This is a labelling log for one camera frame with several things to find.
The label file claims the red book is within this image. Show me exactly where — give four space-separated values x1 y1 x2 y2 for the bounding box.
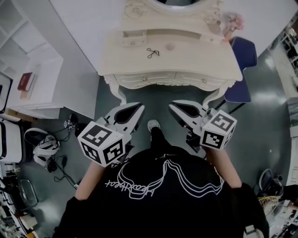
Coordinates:
17 72 34 92

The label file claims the white headset with strap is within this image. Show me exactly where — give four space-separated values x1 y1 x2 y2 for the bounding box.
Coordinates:
24 127 61 166

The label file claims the person's black printed shirt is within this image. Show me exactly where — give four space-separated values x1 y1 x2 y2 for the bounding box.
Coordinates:
54 145 271 238

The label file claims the oval vanity mirror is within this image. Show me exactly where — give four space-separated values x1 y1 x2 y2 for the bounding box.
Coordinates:
142 0 207 13

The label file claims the person's grey shoe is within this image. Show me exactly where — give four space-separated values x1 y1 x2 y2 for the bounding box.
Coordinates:
147 119 162 131

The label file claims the small marker-printed tracker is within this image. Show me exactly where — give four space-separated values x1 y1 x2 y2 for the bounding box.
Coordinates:
63 118 78 130

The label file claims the black cable on floor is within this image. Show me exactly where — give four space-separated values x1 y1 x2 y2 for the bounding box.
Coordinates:
46 125 81 189

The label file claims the person's left forearm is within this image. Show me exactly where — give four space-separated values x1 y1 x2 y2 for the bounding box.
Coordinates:
75 160 110 202

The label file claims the cream ornate vanity table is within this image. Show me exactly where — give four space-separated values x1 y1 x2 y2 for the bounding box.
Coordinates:
97 0 244 110

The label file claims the small cream vanity drawer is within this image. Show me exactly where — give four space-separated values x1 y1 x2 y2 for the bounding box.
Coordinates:
121 29 148 48

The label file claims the black eyelash curler makeup item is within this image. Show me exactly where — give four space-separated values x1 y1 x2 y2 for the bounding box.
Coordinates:
146 47 161 59

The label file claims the white shelf cabinet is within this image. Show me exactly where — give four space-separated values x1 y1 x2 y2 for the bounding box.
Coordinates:
0 0 100 119

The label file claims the black office chair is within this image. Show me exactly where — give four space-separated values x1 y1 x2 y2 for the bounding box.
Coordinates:
257 168 284 198

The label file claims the person's right forearm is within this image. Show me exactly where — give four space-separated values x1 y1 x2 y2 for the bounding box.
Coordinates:
205 146 243 189

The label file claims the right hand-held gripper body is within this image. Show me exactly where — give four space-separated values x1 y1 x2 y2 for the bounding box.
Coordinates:
185 107 238 154

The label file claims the person's black trouser leg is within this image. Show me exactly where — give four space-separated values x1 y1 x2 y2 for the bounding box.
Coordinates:
150 126 172 152

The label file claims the wide cream vanity drawer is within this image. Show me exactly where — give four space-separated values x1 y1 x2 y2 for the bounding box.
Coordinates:
114 72 177 88
175 72 230 87

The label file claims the pink flower bouquet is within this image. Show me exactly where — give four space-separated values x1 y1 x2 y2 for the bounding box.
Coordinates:
222 13 245 39

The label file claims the white box appliance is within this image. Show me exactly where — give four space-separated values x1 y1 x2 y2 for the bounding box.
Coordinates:
0 120 27 163

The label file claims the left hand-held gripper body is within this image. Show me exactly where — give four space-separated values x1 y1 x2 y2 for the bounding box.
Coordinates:
77 115 132 168

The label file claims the blue chair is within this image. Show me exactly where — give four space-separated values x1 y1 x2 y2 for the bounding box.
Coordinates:
223 36 258 113

